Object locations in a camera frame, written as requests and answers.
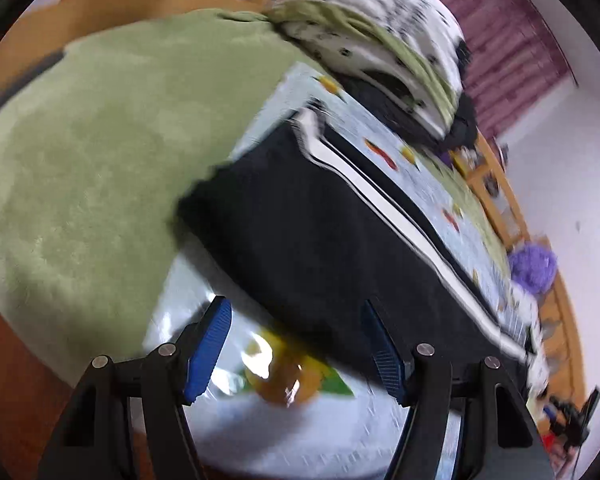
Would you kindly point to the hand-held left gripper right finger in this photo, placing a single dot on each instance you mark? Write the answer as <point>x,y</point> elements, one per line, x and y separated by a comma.
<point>382,355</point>

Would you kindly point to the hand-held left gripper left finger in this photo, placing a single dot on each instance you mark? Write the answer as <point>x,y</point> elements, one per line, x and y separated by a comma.
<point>207,350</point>

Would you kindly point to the black pants with white waistband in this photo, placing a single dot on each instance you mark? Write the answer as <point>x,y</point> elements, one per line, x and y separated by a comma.
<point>305,235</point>

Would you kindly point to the fruit print plastic table cover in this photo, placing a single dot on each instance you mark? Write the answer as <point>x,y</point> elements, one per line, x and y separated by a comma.
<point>330,430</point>

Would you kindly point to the purple plush toy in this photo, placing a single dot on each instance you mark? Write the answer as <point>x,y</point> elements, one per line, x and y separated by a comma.
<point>532,265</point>

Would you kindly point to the black tripod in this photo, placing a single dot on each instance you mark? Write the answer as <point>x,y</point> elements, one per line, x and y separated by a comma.
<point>572,417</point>

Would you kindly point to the green fleece blanket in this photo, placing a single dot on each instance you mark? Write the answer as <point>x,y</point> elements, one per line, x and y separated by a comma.
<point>80,160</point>

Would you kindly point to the black jacket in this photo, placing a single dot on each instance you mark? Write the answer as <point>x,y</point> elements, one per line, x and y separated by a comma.
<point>380,105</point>

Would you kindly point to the white floral folded quilt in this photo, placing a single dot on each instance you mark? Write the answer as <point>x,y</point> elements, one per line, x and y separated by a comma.
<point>410,20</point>

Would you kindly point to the maroon striped curtain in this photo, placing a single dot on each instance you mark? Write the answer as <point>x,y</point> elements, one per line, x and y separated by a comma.
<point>505,35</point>

